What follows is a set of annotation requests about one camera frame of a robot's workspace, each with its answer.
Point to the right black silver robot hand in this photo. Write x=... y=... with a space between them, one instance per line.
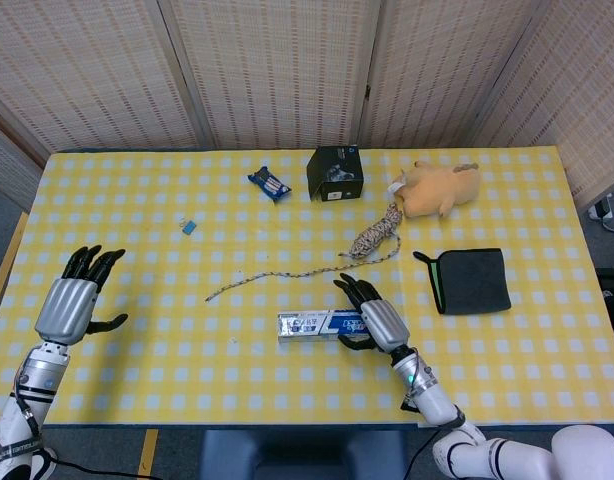
x=384 y=325

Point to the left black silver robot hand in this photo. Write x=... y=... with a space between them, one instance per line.
x=67 y=310

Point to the blue white toothpaste box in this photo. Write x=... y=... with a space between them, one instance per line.
x=312 y=326

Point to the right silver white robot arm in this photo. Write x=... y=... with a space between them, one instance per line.
x=437 y=400

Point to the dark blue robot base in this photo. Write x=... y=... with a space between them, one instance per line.
x=302 y=455

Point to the black cardboard box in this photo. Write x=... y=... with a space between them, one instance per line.
x=337 y=172

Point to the dark grey cloth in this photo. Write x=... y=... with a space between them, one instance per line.
x=472 y=280

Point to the yellow plush toy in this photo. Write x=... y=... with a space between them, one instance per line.
x=437 y=190

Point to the blue binder clip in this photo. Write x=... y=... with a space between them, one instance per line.
x=188 y=227

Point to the woven folding screen panel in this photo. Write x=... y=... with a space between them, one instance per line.
x=437 y=75
x=587 y=100
x=87 y=75
x=7 y=165
x=277 y=75

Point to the yellow white checked tablecloth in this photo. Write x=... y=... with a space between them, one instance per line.
x=212 y=380

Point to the blue snack packet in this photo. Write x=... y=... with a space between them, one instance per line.
x=269 y=184

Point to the white power strip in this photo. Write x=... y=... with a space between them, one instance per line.
x=602 y=207

